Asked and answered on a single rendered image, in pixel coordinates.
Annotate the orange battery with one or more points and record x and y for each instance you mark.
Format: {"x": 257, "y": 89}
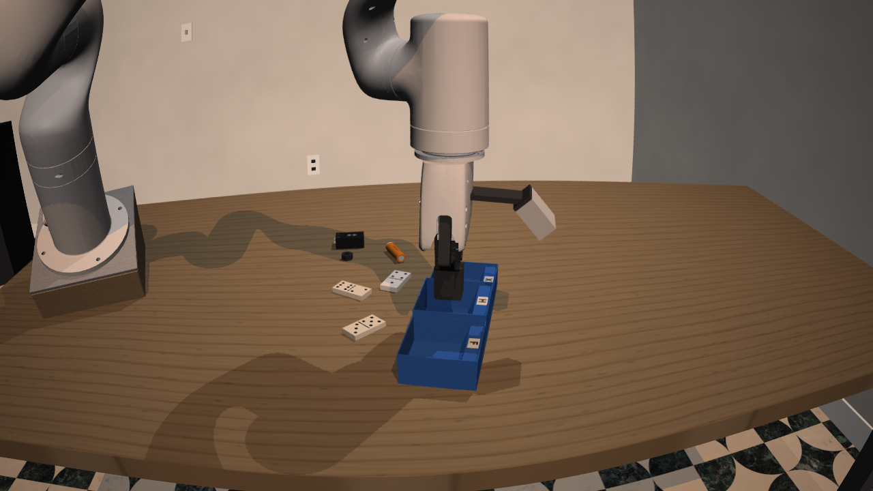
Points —
{"x": 395, "y": 252}

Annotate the blue three-compartment bin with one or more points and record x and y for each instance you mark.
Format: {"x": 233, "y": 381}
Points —
{"x": 438, "y": 334}

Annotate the beige domino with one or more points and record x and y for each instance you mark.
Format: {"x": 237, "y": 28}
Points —
{"x": 352, "y": 290}
{"x": 364, "y": 327}

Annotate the white domino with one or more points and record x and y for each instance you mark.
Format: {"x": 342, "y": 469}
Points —
{"x": 395, "y": 281}

